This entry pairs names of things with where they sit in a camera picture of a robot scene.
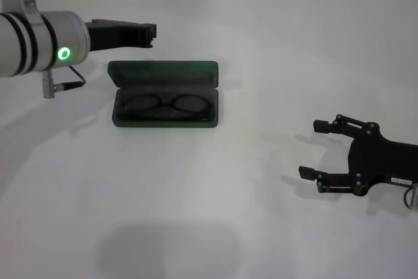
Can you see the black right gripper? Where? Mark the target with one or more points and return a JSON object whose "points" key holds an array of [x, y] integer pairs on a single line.
{"points": [[382, 161]]}

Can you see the black glasses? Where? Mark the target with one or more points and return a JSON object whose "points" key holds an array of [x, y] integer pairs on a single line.
{"points": [[170, 106]]}

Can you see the green glasses case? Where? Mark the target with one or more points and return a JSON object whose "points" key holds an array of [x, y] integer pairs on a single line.
{"points": [[163, 73]]}

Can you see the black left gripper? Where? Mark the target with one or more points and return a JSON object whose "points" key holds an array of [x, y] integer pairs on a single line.
{"points": [[111, 35]]}

